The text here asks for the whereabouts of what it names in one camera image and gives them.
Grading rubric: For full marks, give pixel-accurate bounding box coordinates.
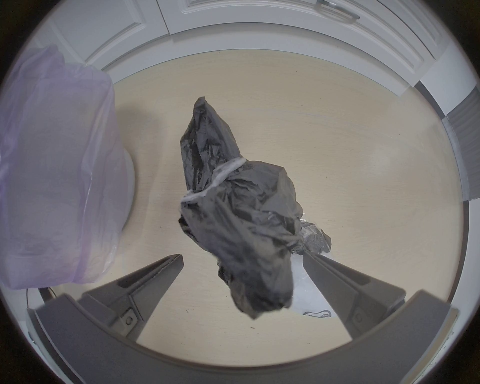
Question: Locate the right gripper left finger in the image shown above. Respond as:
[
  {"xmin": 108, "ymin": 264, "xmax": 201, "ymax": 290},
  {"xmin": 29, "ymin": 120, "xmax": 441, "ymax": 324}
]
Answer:
[{"xmin": 80, "ymin": 254, "xmax": 184, "ymax": 336}]

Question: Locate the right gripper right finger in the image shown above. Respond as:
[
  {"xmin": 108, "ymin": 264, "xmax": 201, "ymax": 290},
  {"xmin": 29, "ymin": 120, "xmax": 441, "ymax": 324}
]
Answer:
[{"xmin": 302, "ymin": 252, "xmax": 406, "ymax": 339}]

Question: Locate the clear printed wrapper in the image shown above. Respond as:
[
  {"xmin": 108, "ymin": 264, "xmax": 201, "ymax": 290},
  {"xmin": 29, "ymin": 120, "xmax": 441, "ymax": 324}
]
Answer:
[{"xmin": 289, "ymin": 219, "xmax": 334, "ymax": 319}]

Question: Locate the black plastic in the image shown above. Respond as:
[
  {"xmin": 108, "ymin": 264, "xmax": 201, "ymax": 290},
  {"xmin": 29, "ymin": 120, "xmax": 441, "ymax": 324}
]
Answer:
[{"xmin": 178, "ymin": 96, "xmax": 332, "ymax": 319}]

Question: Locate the purple plastic bag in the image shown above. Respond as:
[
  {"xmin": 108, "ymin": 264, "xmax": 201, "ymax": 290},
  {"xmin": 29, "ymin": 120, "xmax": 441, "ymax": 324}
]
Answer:
[{"xmin": 0, "ymin": 45, "xmax": 130, "ymax": 290}]

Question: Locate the pale grey trash bin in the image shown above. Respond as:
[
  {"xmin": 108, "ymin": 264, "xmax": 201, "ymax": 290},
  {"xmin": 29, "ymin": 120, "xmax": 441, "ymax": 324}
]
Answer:
[{"xmin": 0, "ymin": 67, "xmax": 136, "ymax": 278}]

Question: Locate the grey curtain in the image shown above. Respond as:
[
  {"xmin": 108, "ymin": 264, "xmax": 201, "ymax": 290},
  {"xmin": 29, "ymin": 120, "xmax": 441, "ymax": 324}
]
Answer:
[{"xmin": 446, "ymin": 88, "xmax": 480, "ymax": 158}]

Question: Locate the white wardrobe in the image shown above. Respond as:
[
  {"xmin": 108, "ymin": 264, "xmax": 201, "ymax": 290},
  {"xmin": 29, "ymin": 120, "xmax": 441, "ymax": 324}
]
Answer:
[{"xmin": 22, "ymin": 0, "xmax": 445, "ymax": 97}]

